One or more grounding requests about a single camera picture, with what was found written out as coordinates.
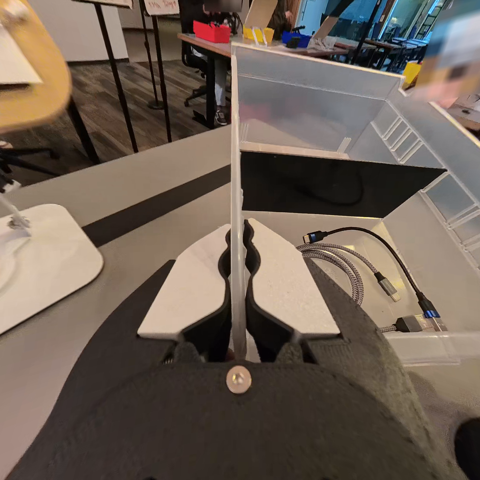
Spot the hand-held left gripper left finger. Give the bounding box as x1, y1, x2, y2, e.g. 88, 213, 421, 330
138, 224, 232, 353

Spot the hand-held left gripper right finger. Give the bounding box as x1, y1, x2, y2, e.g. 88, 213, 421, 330
244, 219, 340, 353

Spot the clear plastic storage bin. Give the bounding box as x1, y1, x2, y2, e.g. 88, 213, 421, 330
229, 41, 480, 368

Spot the long wooden workbench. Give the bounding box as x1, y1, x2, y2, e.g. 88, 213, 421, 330
178, 30, 353, 62

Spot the small blue bin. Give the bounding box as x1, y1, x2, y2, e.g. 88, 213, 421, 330
281, 31, 312, 49

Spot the yellow plastic bin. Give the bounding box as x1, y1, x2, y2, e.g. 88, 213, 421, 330
242, 26, 275, 46

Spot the red plastic bin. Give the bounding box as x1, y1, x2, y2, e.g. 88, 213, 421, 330
193, 20, 232, 44

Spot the short black cable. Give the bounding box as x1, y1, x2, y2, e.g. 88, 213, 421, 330
302, 227, 439, 319

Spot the coiled braided cable blue tape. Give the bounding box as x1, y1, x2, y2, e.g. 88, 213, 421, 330
304, 242, 451, 334

